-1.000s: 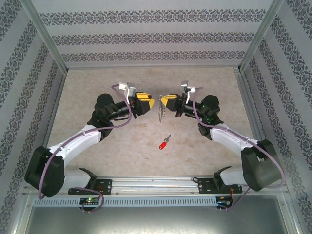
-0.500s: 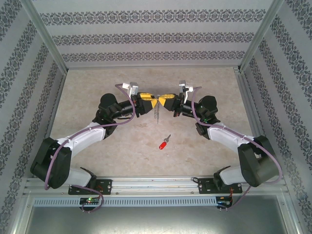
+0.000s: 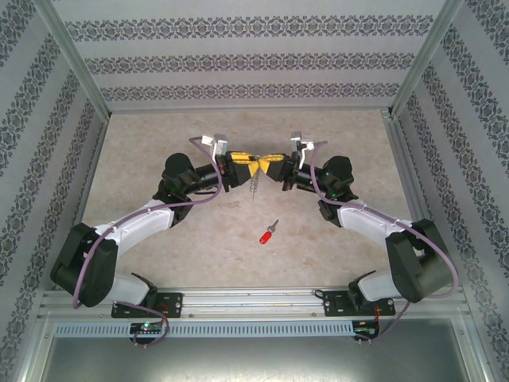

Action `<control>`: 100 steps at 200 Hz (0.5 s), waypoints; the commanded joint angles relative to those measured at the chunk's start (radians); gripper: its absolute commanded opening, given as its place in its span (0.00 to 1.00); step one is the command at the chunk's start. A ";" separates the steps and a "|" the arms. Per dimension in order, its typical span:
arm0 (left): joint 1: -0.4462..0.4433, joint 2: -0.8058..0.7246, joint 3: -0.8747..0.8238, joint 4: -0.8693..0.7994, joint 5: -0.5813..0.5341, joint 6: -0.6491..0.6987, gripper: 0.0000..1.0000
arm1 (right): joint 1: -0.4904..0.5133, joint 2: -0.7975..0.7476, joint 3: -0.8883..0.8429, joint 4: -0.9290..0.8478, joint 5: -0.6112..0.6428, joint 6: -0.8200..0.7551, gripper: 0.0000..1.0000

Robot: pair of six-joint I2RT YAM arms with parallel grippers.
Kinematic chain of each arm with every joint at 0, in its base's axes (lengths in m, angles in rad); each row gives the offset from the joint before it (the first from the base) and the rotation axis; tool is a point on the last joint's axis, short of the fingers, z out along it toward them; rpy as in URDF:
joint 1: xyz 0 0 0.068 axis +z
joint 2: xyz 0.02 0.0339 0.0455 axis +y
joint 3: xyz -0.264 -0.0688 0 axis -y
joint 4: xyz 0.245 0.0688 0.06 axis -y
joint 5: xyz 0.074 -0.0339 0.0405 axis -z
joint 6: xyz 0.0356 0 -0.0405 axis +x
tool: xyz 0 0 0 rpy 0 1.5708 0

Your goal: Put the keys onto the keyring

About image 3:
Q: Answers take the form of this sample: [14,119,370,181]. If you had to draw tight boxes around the aluminium side rail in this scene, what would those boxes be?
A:
[55,113,108,290]
[381,111,453,287]

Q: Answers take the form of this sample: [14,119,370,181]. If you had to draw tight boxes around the aluminium wall base bar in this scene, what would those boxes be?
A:
[107,105,394,115]

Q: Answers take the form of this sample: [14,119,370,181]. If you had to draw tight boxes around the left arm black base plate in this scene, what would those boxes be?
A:
[111,292,184,319]

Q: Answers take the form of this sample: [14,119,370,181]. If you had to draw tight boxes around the grey slotted cable duct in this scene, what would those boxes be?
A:
[53,320,355,337]

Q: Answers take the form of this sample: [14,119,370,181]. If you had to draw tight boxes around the grey metal panel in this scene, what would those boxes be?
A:
[39,318,490,382]

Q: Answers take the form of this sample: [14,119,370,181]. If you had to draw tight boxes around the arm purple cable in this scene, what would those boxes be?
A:
[72,136,220,347]
[309,139,460,347]

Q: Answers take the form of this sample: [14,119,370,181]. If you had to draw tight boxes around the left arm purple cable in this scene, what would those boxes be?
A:
[72,136,220,347]

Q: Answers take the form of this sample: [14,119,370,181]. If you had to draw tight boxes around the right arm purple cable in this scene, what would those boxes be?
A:
[309,139,460,347]

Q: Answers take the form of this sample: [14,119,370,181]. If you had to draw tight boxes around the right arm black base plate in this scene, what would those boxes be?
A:
[324,290,397,318]

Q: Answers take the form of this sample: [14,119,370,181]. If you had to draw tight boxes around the aluminium frame post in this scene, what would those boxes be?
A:
[35,0,111,115]
[391,0,466,116]

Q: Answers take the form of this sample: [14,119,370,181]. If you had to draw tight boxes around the red-headed key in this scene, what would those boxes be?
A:
[258,219,281,246]

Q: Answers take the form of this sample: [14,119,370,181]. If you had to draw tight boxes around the aluminium mounting rail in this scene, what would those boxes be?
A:
[39,288,466,319]

